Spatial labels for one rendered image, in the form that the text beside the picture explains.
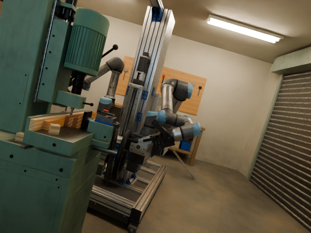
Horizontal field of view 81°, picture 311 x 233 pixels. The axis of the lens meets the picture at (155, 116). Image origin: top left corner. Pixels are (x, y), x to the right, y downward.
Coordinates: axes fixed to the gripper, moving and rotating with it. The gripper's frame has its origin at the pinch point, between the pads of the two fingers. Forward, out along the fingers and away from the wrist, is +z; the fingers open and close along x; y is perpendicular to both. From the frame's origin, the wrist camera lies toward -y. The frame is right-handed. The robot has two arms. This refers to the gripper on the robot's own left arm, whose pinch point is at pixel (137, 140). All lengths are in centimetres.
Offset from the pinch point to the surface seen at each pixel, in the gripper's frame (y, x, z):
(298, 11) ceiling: -80, 149, -213
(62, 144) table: -11.3, -26.7, 25.4
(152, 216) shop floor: 95, 76, 22
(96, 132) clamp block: -10.7, -3.6, 19.8
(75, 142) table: -10.7, -24.8, 21.0
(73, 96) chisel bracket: -32.6, -1.8, 26.5
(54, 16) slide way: -73, -4, 23
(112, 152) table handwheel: 2.8, -0.5, 15.2
